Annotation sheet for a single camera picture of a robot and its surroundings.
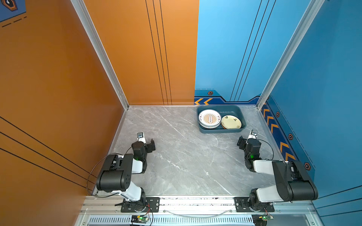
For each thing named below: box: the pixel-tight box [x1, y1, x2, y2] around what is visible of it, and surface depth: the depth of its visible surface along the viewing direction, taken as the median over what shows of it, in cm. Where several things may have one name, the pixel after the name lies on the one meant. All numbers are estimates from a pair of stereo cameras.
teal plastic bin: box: [196, 104, 247, 134], surface depth 110 cm
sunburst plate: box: [197, 109, 222, 129], surface depth 108 cm
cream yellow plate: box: [221, 114, 242, 130], surface depth 108 cm
